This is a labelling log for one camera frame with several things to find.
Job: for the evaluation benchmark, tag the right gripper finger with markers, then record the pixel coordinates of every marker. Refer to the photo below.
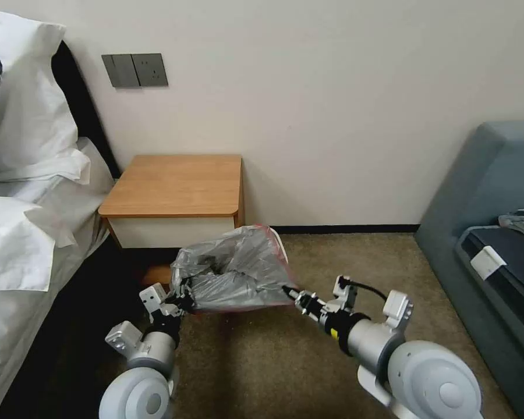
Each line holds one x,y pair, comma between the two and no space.
300,306
294,292

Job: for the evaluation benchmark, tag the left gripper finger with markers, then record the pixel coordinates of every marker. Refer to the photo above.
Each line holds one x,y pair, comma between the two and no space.
189,300
174,303

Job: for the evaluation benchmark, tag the grey translucent garbage bag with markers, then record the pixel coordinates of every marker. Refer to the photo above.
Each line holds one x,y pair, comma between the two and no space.
240,266

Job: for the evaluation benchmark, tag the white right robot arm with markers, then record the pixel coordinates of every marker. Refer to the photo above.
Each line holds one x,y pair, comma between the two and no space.
419,371

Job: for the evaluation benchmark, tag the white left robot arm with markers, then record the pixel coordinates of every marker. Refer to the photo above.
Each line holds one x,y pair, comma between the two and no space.
144,353

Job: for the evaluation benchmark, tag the black baseboard strip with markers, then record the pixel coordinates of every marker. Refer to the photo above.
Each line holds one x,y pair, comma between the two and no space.
353,228

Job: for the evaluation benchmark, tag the black bed base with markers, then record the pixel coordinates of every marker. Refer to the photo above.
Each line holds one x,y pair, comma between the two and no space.
74,314

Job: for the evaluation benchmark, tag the wooden nightstand with white drawer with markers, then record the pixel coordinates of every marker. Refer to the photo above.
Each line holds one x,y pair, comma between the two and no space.
174,187

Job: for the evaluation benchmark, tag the white bed sheet mattress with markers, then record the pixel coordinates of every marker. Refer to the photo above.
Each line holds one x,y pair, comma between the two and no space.
74,209

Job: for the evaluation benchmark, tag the small white box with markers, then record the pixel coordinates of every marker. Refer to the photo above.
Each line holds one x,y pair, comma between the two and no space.
487,262

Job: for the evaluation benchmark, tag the white duvet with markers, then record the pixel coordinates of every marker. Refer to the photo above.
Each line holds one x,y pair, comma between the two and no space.
13,244

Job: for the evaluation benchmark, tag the dark blue seat cushion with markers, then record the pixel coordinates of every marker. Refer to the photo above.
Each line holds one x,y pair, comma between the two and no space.
519,262

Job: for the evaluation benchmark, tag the teal upholstered sofa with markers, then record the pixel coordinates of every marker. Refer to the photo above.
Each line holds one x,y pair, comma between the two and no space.
476,183

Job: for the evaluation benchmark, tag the black headboard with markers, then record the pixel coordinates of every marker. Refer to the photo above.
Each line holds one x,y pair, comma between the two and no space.
89,113

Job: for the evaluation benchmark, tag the large white pillow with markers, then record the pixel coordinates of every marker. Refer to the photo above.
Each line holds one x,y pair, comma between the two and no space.
30,109

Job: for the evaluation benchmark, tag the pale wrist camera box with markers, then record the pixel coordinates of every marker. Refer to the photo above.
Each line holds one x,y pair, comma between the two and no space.
345,293
153,301

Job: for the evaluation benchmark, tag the grey wall socket panel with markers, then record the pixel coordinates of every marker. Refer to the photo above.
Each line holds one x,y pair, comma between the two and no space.
150,69

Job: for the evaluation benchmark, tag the grey wall switch panel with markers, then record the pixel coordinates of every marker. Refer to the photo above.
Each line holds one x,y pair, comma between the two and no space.
118,70

